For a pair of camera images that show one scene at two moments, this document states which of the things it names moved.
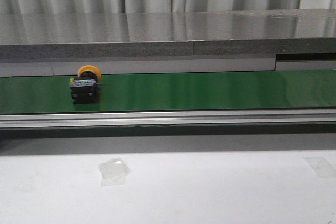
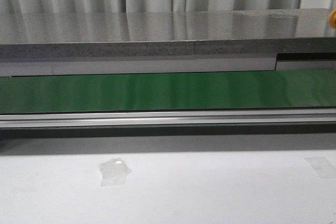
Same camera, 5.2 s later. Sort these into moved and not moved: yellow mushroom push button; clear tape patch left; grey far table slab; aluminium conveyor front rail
Moved: yellow mushroom push button
Not moved: aluminium conveyor front rail; clear tape patch left; grey far table slab
